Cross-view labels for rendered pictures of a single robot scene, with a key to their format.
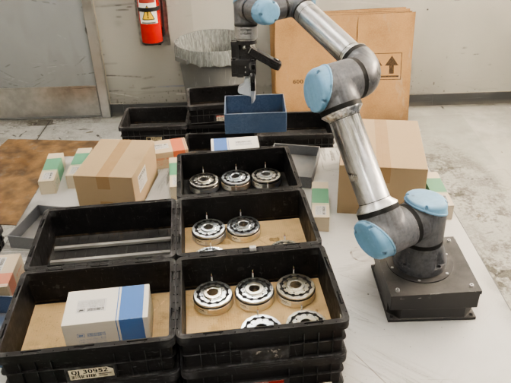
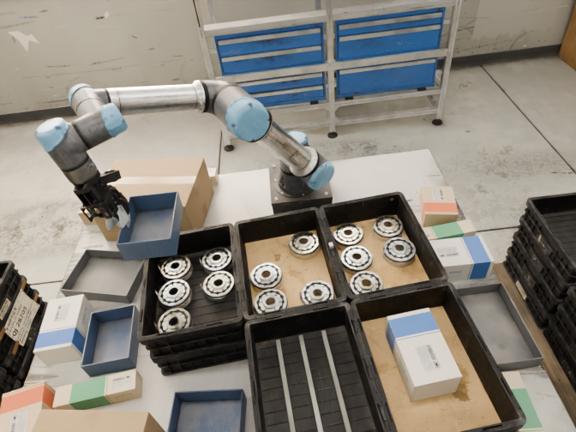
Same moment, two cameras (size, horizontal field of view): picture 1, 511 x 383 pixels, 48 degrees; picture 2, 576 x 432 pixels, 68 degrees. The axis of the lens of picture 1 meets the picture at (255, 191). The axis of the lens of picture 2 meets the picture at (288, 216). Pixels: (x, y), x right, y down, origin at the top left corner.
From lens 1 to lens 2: 1.61 m
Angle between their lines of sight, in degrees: 68
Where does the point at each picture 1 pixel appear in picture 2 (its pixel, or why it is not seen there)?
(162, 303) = (375, 327)
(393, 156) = (178, 174)
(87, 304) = (427, 362)
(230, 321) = (385, 275)
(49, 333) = (436, 421)
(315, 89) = (256, 118)
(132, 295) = (405, 326)
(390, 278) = (314, 196)
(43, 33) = not seen: outside the picture
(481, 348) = (349, 177)
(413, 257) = not seen: hidden behind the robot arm
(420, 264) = not seen: hidden behind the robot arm
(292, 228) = (261, 246)
